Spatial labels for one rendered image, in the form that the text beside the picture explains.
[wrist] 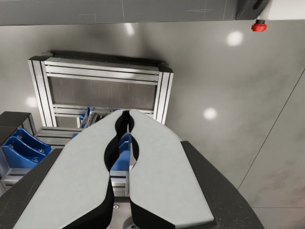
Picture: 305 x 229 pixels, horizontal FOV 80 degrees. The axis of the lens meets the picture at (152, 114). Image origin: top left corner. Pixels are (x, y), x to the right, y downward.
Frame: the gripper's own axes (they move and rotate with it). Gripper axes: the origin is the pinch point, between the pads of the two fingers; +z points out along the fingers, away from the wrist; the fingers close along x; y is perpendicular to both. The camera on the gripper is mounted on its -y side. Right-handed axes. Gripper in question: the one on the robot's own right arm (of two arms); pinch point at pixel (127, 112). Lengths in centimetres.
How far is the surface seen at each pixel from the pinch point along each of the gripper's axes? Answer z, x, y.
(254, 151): 121, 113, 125
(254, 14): 25.4, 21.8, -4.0
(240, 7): 25.7, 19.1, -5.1
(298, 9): 23.3, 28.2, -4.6
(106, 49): 121, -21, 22
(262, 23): 40, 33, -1
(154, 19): 26.4, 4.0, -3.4
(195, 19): 26.3, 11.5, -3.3
